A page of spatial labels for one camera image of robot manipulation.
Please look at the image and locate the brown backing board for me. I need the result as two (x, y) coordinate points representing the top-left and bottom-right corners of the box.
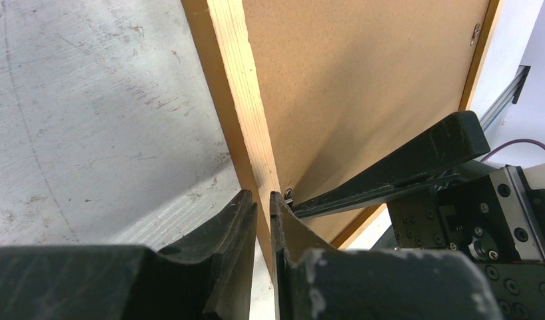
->
(242, 0), (492, 243)

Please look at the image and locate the metal frame turn clip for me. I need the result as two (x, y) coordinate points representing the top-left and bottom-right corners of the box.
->
(283, 188), (293, 207)

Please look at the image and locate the aluminium front rail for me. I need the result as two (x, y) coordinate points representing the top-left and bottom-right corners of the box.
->
(480, 65), (531, 132)

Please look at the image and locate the metal frame hanger clip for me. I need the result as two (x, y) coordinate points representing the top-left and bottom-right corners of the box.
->
(470, 23), (481, 47)

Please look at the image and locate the wooden picture frame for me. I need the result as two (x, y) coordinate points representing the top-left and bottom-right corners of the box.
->
(183, 1), (502, 271)

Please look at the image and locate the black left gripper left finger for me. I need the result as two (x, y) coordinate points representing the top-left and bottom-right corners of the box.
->
(0, 190), (257, 319)

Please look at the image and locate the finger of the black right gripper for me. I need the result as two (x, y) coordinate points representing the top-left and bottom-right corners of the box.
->
(291, 111), (490, 218)

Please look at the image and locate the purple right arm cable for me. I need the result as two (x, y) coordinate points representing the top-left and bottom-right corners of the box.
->
(480, 138), (545, 163)

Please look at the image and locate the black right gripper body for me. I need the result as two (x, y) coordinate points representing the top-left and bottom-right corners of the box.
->
(375, 161), (545, 319)

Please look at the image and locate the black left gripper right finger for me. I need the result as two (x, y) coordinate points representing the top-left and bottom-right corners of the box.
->
(270, 191), (503, 319)

